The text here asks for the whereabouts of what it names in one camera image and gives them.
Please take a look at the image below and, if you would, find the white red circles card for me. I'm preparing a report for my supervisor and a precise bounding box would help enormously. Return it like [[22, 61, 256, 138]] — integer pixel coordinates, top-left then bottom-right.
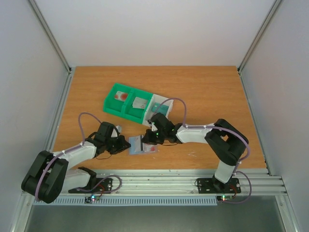
[[143, 144, 157, 153]]

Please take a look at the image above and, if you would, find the white floral credit card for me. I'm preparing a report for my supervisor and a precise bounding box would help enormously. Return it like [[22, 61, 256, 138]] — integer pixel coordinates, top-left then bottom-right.
[[137, 99, 148, 109]]

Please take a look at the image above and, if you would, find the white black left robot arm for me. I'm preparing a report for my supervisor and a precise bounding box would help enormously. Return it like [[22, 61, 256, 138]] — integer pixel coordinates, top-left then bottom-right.
[[21, 122, 131, 203]]

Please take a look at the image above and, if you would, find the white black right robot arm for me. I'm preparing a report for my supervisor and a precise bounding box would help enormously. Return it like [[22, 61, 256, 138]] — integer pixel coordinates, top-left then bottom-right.
[[141, 113, 250, 192]]

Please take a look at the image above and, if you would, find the teal credit card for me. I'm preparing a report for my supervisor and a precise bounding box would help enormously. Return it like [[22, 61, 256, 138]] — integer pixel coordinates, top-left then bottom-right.
[[152, 102, 169, 115]]

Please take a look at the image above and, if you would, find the silver grey card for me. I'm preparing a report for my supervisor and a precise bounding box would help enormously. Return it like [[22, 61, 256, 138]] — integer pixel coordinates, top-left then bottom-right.
[[132, 97, 148, 109]]

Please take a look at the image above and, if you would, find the red patterned card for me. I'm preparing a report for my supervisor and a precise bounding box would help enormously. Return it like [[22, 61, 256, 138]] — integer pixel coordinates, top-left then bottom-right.
[[114, 91, 128, 102]]

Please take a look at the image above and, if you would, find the white storage bin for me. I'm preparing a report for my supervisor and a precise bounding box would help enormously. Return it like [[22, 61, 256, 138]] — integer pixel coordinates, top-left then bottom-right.
[[142, 94, 173, 127]]

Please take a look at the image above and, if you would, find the green double storage bin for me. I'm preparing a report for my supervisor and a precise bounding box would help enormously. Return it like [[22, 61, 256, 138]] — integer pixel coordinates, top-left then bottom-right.
[[103, 83, 154, 124]]

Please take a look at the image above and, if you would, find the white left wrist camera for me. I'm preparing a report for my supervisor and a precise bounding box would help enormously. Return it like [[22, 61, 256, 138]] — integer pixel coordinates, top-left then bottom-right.
[[112, 126, 122, 137]]

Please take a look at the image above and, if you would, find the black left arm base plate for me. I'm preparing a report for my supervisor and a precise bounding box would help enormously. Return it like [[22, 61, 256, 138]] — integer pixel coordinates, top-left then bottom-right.
[[68, 178, 113, 194]]

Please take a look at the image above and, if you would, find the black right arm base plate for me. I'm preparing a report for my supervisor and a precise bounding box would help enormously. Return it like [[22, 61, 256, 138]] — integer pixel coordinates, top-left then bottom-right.
[[195, 177, 241, 194]]

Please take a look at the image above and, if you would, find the grey slotted cable duct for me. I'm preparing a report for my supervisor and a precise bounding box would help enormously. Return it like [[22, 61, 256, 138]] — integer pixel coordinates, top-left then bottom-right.
[[32, 196, 218, 207]]

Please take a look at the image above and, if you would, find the aluminium front rail frame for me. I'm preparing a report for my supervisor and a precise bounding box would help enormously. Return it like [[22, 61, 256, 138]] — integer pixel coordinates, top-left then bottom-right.
[[22, 168, 288, 196]]

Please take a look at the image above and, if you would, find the left aluminium corner post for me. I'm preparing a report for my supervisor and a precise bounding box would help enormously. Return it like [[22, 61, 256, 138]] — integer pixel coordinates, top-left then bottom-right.
[[27, 0, 72, 73]]

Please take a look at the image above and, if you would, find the aluminium corner post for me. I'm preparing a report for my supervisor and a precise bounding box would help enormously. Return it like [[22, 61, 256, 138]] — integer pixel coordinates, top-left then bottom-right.
[[237, 0, 283, 75], [27, 0, 72, 73]]

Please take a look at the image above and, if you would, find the right aluminium corner post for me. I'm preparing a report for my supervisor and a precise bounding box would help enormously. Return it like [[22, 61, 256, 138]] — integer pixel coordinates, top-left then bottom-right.
[[237, 0, 283, 75]]

